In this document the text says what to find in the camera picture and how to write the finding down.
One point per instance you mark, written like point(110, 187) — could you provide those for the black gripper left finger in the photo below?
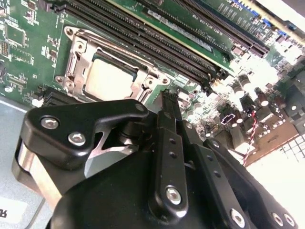
point(59, 133)

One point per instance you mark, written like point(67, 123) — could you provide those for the metal socket cover frame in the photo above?
point(79, 63)

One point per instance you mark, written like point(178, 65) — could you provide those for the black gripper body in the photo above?
point(107, 202)

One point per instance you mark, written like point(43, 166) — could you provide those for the silver CPU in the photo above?
point(107, 78)

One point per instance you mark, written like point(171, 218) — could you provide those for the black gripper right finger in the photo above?
point(238, 181)

